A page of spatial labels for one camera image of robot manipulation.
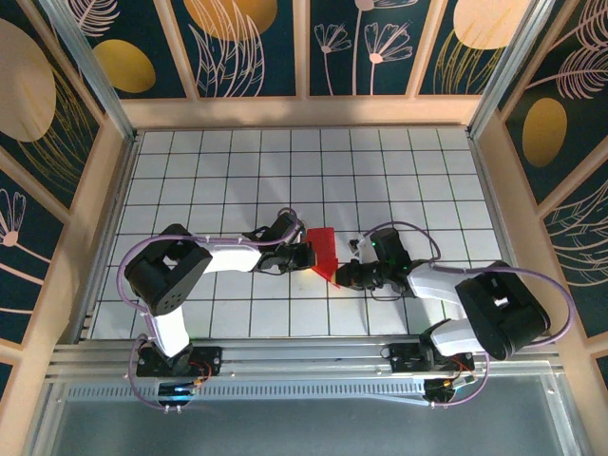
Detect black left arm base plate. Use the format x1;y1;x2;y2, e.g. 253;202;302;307
136;346;223;379

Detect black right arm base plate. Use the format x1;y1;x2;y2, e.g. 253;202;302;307
388;342;476;374

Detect aluminium side rail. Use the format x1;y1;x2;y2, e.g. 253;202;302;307
467;130;541;336
75;132;142;343

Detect aluminium mounting rail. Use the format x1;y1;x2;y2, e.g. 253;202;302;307
47;335;564;381

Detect grey slotted cable duct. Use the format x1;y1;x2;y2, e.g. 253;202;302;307
66;379;428;404

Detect red cloth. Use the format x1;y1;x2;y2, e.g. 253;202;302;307
306;227;344;290

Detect black electronics board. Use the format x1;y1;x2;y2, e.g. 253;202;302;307
424;377;479;406
158;379;200;406

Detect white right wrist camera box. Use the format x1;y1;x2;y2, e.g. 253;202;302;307
349;236;377;263

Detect white grid mat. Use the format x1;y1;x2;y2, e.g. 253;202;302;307
89;127;528;339

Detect aluminium frame post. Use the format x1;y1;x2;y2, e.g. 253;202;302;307
467;0;558;139
40;0;140;142

